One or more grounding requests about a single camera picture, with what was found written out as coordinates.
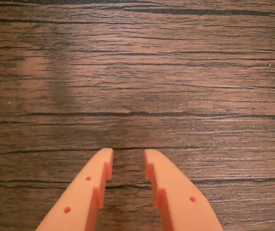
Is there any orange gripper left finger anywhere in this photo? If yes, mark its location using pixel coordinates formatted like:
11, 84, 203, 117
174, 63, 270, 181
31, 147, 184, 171
35, 148, 114, 231

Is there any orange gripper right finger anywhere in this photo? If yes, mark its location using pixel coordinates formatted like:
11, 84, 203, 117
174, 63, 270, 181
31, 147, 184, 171
144, 149, 224, 231

